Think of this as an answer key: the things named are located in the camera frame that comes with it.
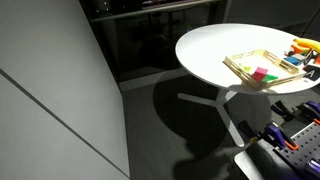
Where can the grey block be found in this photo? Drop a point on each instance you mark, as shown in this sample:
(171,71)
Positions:
(300,56)

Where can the dark grey metal plate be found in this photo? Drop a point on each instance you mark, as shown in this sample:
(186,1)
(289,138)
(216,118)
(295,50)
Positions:
(256,163)

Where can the magenta block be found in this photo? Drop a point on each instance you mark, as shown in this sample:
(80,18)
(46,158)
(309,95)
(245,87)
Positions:
(260,73)

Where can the yellow banana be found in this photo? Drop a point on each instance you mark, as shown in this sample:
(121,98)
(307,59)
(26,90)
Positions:
(308,42)

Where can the black clamp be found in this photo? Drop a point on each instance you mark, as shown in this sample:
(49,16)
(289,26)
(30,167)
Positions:
(281,109)

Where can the wooden tray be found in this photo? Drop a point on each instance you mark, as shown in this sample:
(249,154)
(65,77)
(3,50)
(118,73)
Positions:
(240,68)

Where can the blue block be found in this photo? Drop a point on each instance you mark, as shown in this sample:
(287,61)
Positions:
(292,60)

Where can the black perforated mounting board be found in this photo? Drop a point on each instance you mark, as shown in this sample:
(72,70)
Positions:
(306,143)

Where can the white table base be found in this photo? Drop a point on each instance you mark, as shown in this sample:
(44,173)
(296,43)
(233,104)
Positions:
(224,111)

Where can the purple clamp with orange tip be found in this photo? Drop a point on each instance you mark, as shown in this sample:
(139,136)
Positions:
(276,135)

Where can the light green block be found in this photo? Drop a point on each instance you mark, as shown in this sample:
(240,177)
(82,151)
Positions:
(246,68)

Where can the grey metal rail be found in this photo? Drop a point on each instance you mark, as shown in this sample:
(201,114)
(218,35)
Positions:
(150,10)

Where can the orange wooden block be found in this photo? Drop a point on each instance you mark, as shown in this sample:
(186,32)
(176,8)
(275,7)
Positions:
(294,50)

